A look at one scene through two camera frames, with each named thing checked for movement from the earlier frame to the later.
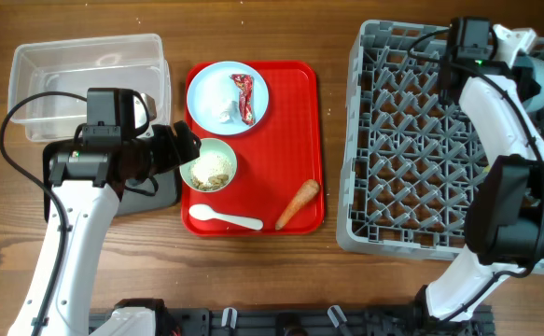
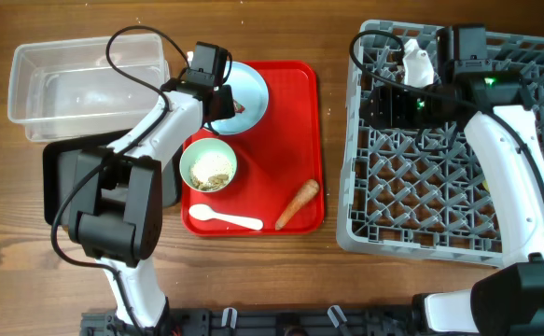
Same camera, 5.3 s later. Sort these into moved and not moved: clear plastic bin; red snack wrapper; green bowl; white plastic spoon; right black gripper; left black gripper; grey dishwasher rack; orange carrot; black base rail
Moved: right black gripper; red snack wrapper; left black gripper
Not moved: black base rail; grey dishwasher rack; clear plastic bin; white plastic spoon; orange carrot; green bowl
